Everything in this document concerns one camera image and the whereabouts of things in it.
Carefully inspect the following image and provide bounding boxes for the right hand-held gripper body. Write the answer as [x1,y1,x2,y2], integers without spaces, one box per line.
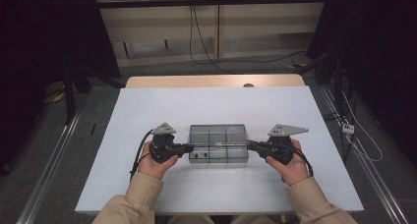
[258,123,310,166]

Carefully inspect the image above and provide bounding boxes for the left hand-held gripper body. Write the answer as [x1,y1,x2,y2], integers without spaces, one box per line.
[149,121,185,164]

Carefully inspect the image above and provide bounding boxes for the clear grey compartment box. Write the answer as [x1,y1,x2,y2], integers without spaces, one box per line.
[187,123,250,165]

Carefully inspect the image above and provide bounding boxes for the person's left hand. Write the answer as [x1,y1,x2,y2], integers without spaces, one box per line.
[137,140,180,181]

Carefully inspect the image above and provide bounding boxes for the person's right hand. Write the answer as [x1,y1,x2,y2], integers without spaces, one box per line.
[266,139,311,187]

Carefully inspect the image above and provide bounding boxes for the black metal stand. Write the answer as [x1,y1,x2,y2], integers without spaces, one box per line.
[314,49,354,120]

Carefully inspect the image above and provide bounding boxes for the black tripod stand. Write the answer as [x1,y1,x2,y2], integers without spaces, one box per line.
[61,62,126,126]

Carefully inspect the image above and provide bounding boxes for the light wooden cabinet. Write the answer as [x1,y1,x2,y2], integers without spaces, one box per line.
[91,0,329,68]

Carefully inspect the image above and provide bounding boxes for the black curtain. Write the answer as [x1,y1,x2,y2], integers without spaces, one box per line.
[0,0,121,177]
[306,0,417,166]

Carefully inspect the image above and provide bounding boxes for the black horizontal bar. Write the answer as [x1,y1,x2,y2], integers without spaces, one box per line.
[96,0,328,10]

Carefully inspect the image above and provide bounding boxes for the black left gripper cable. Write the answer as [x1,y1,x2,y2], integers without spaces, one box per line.
[129,129,155,183]

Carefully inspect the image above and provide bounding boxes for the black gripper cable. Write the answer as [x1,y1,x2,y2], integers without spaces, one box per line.
[129,129,155,183]
[288,143,315,179]

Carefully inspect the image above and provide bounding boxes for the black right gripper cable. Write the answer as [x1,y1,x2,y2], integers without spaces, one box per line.
[288,143,315,179]

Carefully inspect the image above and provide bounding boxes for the white floor cable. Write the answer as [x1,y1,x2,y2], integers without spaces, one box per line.
[340,90,384,163]

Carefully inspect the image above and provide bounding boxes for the metal floor rail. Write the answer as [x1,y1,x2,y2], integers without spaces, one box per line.
[16,110,82,224]
[319,85,409,224]

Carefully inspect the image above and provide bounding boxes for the black wall cable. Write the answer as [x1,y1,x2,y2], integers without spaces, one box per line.
[188,4,308,75]

